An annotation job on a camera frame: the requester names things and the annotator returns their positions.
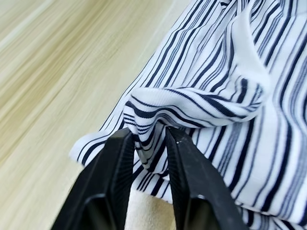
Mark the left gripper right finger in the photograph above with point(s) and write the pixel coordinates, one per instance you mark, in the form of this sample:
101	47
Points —
199	191

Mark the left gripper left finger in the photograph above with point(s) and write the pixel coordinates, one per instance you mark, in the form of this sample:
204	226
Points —
105	182

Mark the blue white striped T-shirt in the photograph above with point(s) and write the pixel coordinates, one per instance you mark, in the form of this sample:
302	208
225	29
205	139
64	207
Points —
216	100

